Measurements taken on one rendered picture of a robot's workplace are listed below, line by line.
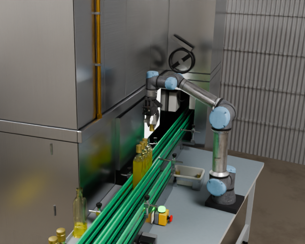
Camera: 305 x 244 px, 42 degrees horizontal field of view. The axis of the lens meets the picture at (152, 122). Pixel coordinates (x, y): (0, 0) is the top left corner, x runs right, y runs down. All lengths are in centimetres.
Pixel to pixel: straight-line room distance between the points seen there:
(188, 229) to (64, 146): 87
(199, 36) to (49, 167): 176
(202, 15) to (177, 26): 22
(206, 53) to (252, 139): 232
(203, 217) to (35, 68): 130
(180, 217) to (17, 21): 142
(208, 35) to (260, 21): 188
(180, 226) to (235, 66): 319
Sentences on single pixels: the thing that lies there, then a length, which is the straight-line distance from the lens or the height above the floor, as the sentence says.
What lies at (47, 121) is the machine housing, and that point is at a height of 142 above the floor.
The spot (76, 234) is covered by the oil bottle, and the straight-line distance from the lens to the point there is 204.
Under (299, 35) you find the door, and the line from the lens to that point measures 502.
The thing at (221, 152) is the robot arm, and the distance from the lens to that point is 232.
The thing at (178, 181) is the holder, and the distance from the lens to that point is 276.
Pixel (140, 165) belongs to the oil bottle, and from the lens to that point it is 238.
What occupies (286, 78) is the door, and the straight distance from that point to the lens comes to 510.
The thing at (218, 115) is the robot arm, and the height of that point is 139.
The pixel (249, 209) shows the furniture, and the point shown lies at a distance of 345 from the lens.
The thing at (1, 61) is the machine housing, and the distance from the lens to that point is 205.
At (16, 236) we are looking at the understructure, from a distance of 243.
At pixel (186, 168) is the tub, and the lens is 289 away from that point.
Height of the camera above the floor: 205
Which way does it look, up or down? 19 degrees down
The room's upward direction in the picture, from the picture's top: 2 degrees clockwise
